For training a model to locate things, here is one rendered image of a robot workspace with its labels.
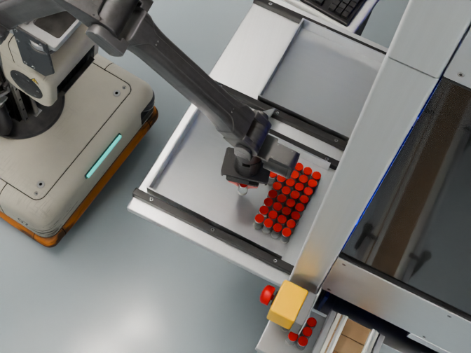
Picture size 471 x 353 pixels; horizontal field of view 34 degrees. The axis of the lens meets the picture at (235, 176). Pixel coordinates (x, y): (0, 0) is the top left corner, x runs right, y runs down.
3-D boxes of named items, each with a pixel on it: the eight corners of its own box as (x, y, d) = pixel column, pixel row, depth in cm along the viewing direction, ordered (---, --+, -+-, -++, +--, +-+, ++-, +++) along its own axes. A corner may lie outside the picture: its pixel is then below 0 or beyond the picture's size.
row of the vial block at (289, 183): (302, 173, 181) (305, 164, 177) (268, 236, 173) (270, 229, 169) (294, 169, 181) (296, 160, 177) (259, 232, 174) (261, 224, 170)
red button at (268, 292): (281, 295, 158) (284, 289, 155) (273, 312, 157) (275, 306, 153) (265, 286, 159) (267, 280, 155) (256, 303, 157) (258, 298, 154)
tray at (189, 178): (328, 169, 182) (331, 162, 179) (280, 261, 171) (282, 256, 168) (201, 107, 187) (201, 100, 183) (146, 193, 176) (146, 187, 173)
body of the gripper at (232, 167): (266, 187, 163) (270, 171, 157) (219, 176, 164) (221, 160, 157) (272, 160, 166) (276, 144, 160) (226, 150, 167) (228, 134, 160)
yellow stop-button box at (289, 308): (311, 304, 159) (317, 294, 153) (297, 335, 157) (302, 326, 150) (279, 288, 161) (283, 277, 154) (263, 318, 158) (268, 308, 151)
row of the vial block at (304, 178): (310, 177, 180) (314, 169, 176) (277, 241, 173) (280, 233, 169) (302, 173, 181) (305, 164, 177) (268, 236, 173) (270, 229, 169)
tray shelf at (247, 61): (427, 70, 198) (429, 66, 196) (317, 305, 170) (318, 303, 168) (259, -5, 204) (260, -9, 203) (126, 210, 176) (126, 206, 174)
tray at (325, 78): (422, 80, 194) (426, 73, 191) (384, 162, 184) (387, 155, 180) (301, 26, 199) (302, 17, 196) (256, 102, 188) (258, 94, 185)
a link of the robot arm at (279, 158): (253, 106, 149) (233, 144, 147) (307, 130, 147) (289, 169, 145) (251, 128, 160) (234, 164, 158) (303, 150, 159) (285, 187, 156)
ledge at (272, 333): (338, 326, 168) (339, 324, 166) (313, 379, 163) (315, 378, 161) (280, 297, 170) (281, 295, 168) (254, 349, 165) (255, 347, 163)
